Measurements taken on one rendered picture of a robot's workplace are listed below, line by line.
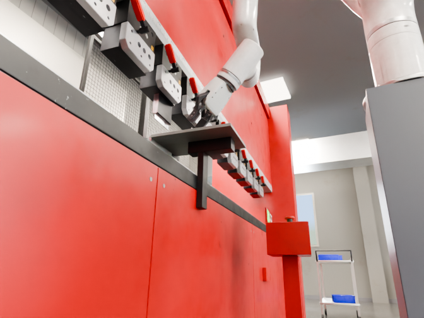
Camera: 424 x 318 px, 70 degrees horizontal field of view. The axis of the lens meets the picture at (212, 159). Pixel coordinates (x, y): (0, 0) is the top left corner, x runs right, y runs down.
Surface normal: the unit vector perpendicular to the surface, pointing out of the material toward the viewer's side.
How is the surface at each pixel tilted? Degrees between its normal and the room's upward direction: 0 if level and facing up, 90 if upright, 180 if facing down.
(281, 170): 90
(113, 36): 90
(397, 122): 90
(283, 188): 90
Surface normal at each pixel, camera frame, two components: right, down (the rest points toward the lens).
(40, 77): 0.94, -0.11
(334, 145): -0.43, -0.32
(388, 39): -0.69, -0.26
